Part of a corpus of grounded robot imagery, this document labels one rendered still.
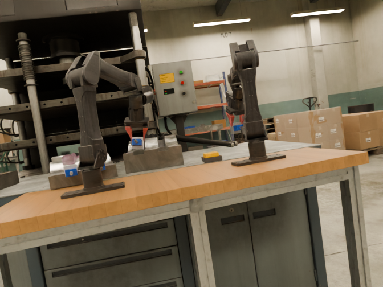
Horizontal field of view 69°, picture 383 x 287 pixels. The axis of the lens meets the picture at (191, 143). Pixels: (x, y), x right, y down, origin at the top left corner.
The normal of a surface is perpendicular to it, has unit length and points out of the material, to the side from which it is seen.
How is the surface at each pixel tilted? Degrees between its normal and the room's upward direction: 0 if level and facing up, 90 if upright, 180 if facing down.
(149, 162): 90
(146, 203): 90
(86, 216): 90
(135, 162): 90
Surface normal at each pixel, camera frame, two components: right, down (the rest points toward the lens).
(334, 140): 0.17, -0.11
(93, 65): 0.88, -0.10
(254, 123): -0.04, 0.13
